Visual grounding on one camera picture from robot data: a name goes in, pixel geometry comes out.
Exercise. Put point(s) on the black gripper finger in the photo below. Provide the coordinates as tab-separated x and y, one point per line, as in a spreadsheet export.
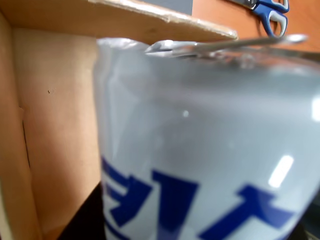
87	217
313	231

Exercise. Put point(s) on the white plastic-wrapped package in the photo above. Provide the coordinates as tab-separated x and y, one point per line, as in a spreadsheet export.
200	125

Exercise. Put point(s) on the brown cardboard box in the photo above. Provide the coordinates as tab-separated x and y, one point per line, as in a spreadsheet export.
57	112

